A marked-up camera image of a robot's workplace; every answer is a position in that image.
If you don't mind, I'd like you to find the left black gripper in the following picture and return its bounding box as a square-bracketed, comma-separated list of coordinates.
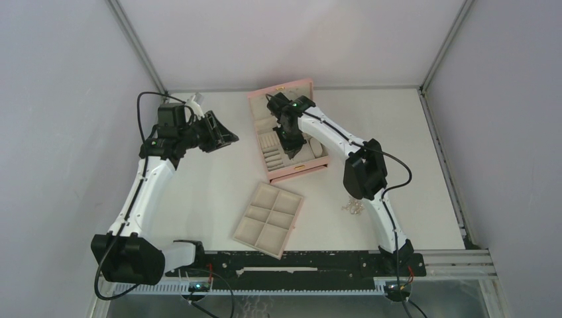
[179, 111, 239, 154]

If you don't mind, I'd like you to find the pink jewelry box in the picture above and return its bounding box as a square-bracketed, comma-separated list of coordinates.
[247, 78, 330, 184]

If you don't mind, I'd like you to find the beige six-compartment tray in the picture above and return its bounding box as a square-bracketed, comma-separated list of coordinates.
[233, 183, 304, 260]

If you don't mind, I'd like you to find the silver chain pile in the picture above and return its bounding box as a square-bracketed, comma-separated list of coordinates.
[341, 198, 365, 216]

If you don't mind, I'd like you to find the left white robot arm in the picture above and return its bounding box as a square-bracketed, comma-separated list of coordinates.
[91, 103, 239, 286]

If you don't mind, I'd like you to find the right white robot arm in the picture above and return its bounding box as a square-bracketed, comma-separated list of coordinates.
[266, 93, 414, 276]

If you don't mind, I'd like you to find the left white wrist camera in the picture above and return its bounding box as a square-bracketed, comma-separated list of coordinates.
[186, 93, 205, 119]

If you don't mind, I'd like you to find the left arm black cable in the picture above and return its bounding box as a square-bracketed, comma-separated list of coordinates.
[93, 91, 194, 301]

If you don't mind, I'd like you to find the black mounting base plate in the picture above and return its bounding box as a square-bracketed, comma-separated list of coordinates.
[166, 250, 427, 288]

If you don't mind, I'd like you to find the white slotted cable duct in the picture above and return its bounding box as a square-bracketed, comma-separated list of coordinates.
[129, 280, 388, 295]

